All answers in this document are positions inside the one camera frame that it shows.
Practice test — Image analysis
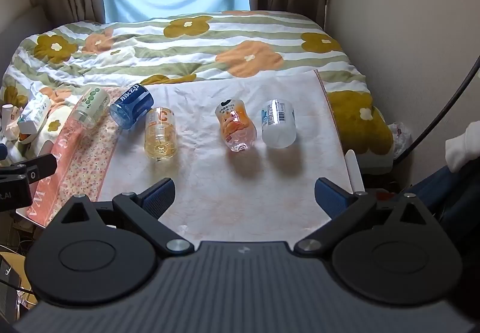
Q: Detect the yellow liquid bottle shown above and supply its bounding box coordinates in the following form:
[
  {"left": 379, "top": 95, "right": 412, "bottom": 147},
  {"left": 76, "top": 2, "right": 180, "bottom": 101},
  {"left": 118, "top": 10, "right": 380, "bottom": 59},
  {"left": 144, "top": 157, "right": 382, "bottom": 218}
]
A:
[{"left": 144, "top": 107, "right": 178, "bottom": 160}]

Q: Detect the pink floral cloth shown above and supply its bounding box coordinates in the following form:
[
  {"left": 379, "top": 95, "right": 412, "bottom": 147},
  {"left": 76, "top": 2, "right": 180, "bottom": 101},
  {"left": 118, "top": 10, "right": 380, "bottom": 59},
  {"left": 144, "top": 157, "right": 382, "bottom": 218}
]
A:
[{"left": 25, "top": 87, "right": 121, "bottom": 227}]

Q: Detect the tissue packet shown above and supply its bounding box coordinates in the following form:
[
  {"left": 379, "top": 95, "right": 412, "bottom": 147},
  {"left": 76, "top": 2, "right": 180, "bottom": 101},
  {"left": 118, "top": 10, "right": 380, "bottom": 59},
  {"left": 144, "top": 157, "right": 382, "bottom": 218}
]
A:
[{"left": 16, "top": 94, "right": 52, "bottom": 135}]

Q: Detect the orange label bottle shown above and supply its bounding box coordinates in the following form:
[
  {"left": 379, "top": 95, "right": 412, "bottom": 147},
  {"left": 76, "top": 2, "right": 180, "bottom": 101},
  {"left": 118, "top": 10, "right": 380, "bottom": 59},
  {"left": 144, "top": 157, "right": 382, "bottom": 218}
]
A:
[{"left": 215, "top": 99, "right": 258, "bottom": 153}]

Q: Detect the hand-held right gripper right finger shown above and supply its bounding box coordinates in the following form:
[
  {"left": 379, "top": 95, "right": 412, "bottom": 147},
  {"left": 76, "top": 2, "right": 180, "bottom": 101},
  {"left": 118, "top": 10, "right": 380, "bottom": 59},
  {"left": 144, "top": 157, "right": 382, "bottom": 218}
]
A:
[{"left": 294, "top": 177, "right": 436, "bottom": 257}]

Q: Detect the small white bottle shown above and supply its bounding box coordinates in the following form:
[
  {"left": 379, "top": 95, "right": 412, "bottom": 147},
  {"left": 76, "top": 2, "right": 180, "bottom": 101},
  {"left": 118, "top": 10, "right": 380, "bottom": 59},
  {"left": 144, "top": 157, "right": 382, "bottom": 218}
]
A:
[{"left": 1, "top": 103, "right": 16, "bottom": 140}]

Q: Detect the green-dotted label bottle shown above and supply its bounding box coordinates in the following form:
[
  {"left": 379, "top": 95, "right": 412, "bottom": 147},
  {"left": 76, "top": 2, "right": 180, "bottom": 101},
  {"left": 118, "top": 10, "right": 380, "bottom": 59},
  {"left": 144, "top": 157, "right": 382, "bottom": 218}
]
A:
[{"left": 74, "top": 87, "right": 110, "bottom": 130}]

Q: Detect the floral striped blanket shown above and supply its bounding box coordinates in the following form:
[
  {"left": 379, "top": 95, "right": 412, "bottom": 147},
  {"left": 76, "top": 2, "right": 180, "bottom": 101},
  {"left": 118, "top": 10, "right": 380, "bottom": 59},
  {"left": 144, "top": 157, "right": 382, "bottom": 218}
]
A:
[{"left": 0, "top": 10, "right": 394, "bottom": 168}]

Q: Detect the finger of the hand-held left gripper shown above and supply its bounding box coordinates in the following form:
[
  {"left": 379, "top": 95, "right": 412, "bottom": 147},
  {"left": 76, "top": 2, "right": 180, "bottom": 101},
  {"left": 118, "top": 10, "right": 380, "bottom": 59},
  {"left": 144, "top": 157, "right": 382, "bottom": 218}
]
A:
[{"left": 0, "top": 153, "right": 58, "bottom": 184}]

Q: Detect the cardboard box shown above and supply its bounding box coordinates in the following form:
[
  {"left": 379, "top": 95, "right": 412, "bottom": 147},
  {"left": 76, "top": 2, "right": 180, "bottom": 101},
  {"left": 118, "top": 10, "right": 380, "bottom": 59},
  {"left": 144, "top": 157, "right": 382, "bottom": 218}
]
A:
[{"left": 0, "top": 241, "right": 38, "bottom": 319}]

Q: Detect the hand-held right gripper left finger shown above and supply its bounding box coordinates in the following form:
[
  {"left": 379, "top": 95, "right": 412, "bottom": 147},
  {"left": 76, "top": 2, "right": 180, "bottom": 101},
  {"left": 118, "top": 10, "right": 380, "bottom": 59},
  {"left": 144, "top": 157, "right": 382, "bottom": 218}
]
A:
[{"left": 56, "top": 178, "right": 196, "bottom": 258}]

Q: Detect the person's blue jeans leg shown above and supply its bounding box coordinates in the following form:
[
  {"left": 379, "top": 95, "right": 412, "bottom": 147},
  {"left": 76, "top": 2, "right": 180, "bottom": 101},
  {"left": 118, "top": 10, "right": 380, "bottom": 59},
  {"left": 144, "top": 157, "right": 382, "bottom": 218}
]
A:
[{"left": 408, "top": 164, "right": 480, "bottom": 232}]

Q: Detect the black cable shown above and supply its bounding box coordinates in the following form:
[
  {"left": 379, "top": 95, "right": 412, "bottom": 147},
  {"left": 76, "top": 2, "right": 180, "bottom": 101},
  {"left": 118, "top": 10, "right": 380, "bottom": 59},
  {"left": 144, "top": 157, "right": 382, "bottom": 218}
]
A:
[{"left": 394, "top": 54, "right": 480, "bottom": 168}]

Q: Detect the clear cup white label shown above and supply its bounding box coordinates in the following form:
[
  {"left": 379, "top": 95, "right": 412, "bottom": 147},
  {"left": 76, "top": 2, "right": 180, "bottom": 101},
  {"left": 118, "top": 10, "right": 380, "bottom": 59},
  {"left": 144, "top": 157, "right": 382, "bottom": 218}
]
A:
[{"left": 261, "top": 99, "right": 297, "bottom": 149}]

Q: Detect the white plastic stick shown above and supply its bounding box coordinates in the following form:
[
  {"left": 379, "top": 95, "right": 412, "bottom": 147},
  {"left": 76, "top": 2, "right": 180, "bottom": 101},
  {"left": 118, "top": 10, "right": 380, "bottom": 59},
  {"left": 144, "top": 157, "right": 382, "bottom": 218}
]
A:
[{"left": 344, "top": 149, "right": 367, "bottom": 195}]

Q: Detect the blue label bottle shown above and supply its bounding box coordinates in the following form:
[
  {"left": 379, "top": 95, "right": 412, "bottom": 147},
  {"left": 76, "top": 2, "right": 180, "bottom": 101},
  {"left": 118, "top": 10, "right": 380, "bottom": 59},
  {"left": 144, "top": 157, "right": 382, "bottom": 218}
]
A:
[{"left": 109, "top": 83, "right": 155, "bottom": 130}]

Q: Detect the clear plastic bag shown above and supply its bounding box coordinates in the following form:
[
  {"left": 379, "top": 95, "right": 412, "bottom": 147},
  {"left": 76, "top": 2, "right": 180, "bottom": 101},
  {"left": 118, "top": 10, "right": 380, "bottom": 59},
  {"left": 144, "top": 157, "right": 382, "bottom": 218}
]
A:
[{"left": 387, "top": 122, "right": 414, "bottom": 159}]

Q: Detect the white towel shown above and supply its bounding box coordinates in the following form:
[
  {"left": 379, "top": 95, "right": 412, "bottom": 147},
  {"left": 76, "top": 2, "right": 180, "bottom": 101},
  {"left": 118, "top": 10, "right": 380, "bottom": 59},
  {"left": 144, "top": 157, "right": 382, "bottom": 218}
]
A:
[{"left": 95, "top": 69, "right": 362, "bottom": 244}]

